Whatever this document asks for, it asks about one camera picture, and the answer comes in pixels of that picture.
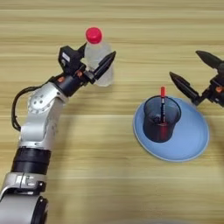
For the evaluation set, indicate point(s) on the black mesh pen cup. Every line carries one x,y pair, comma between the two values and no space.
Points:
151,132

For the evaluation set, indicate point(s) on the blue round plate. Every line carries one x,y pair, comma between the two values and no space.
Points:
189,140

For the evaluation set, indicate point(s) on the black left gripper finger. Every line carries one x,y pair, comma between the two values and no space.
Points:
104,65
82,51

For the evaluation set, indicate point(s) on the red capped black marker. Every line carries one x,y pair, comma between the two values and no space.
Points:
162,91

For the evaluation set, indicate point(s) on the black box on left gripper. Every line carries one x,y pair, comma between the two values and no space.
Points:
67,58

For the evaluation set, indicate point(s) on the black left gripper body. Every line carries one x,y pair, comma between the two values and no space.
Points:
70,83

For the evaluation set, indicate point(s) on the clear water bottle red cap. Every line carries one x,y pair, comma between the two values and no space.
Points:
94,49

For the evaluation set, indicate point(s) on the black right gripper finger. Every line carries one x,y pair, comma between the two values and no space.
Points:
211,59
185,87

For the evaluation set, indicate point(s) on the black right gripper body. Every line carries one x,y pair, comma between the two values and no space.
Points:
217,90

